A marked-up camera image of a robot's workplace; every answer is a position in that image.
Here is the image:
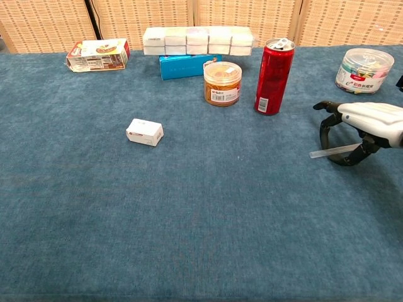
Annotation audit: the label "wrapped bundle of tissue packs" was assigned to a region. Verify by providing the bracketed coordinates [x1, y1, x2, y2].
[142, 26, 255, 57]

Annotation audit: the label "clear plastic strip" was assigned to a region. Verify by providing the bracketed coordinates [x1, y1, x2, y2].
[309, 142, 363, 159]

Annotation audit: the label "clear jar of rubber bands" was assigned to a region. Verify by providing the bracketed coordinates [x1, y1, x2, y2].
[203, 61, 243, 108]

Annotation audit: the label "dark red soda can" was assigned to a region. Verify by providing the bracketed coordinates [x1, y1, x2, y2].
[254, 37, 296, 116]

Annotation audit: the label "bamboo folding screen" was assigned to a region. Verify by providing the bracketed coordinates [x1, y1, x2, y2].
[0, 0, 403, 53]

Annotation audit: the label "red and white snack box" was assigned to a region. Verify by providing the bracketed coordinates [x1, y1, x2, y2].
[65, 38, 131, 74]

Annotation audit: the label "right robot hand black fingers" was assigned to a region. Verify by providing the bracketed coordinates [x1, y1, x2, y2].
[313, 100, 403, 167]

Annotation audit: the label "small white cardboard box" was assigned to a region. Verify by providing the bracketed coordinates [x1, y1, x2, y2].
[125, 118, 164, 147]

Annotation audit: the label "clear tub of binder clips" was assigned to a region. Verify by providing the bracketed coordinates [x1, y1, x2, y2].
[334, 48, 395, 96]

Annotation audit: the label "blue table cloth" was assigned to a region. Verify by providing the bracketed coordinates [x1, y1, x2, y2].
[0, 43, 403, 302]

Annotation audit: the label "blue cardboard box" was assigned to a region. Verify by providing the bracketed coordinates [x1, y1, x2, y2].
[158, 53, 223, 81]

